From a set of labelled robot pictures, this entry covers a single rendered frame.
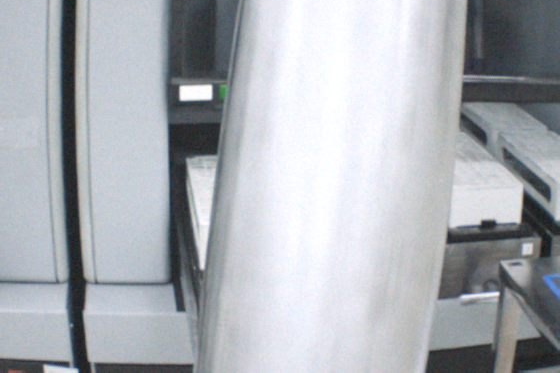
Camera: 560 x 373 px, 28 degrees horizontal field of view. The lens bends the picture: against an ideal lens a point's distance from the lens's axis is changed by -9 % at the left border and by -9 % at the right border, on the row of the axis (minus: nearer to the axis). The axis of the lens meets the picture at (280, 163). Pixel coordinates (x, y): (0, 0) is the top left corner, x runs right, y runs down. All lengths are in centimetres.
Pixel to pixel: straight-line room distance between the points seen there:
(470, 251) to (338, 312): 96
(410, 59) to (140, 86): 94
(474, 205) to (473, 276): 9
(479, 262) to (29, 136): 57
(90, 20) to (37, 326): 37
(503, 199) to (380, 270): 99
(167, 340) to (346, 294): 94
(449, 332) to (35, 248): 53
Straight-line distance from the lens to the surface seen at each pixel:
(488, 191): 143
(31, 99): 140
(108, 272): 145
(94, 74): 139
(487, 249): 141
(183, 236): 142
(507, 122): 180
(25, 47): 139
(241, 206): 47
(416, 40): 47
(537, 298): 119
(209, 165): 150
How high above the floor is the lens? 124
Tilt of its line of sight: 14 degrees down
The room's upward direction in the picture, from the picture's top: straight up
